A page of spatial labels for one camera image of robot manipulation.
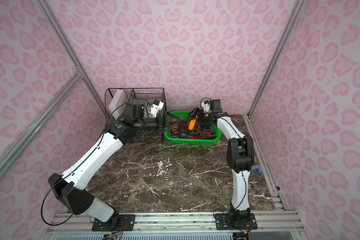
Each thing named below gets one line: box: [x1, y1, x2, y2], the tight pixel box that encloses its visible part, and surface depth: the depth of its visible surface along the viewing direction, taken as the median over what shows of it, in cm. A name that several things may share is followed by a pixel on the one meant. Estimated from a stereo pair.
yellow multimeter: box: [188, 119, 196, 131], surface depth 97 cm
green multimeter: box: [204, 126, 216, 140], surface depth 100 cm
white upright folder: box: [108, 89, 127, 119], surface depth 95 cm
